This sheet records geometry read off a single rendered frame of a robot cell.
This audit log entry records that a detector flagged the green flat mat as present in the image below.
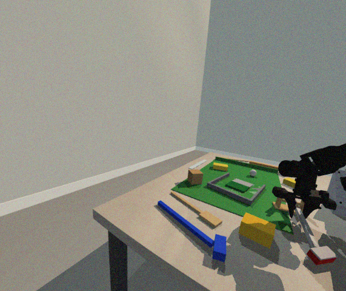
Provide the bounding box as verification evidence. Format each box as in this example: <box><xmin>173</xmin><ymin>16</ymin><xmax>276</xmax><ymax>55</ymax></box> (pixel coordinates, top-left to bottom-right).
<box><xmin>171</xmin><ymin>160</ymin><xmax>293</xmax><ymax>235</ymax></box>

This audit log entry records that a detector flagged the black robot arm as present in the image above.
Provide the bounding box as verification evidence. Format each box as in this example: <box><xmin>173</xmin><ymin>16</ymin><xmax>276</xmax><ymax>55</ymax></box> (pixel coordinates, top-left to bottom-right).
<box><xmin>278</xmin><ymin>143</ymin><xmax>346</xmax><ymax>206</ymax></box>

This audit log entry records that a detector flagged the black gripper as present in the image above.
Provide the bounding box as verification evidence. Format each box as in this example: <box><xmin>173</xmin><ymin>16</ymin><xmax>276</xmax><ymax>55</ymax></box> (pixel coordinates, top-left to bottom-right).
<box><xmin>272</xmin><ymin>178</ymin><xmax>336</xmax><ymax>219</ymax></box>

